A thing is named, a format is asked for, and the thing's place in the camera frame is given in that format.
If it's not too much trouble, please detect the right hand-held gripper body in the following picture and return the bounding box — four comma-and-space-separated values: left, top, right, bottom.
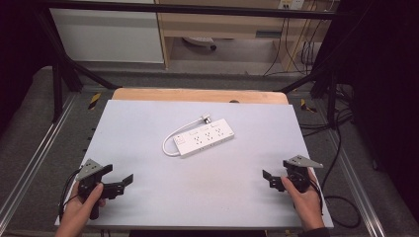
282, 154, 325, 195

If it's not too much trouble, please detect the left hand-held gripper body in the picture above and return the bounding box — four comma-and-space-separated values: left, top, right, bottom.
75, 158, 107, 221

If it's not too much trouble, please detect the person's right hand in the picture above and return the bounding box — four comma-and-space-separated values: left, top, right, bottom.
280, 167, 326, 232

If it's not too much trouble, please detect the person's left hand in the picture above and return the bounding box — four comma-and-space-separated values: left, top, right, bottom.
53, 182, 108, 237

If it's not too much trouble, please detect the yellow black tape strip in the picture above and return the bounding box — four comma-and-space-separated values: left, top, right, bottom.
299, 98, 318, 114
87, 92, 102, 111

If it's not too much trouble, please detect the white power strip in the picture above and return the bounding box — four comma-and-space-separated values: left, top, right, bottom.
172, 118, 236, 159

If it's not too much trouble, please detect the wooden table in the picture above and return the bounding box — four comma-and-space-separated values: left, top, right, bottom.
111, 87, 291, 107

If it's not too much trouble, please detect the black curtain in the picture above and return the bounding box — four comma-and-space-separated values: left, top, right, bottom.
315, 0, 419, 215
0, 0, 55, 139

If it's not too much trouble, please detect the white cabinet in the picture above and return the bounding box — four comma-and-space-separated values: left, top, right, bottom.
48, 0, 165, 64

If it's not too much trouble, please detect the grey chair base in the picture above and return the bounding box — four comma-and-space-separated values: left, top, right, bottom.
182, 36, 218, 51

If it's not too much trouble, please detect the wooden desk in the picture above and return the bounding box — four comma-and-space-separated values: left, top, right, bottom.
154, 0, 334, 71

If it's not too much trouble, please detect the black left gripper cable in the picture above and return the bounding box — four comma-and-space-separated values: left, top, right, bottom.
57, 168, 82, 222

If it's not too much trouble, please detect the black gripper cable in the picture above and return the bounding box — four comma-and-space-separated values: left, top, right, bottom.
57, 168, 82, 222
308, 108, 363, 230

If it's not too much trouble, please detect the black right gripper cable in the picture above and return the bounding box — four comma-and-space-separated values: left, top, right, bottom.
308, 108, 363, 230

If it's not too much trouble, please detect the aluminium rail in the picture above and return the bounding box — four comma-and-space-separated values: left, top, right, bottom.
0, 94, 77, 228
324, 129, 387, 237

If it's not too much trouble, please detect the white power strip cable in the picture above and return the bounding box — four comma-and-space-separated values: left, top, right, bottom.
161, 118, 207, 157

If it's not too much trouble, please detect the black metal frame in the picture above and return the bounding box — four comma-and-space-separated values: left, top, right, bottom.
33, 0, 355, 124

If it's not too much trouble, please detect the bundle of hanging cables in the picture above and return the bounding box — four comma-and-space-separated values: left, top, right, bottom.
263, 9, 334, 77

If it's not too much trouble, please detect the white wall socket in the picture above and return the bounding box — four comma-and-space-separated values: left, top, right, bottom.
277, 0, 306, 11

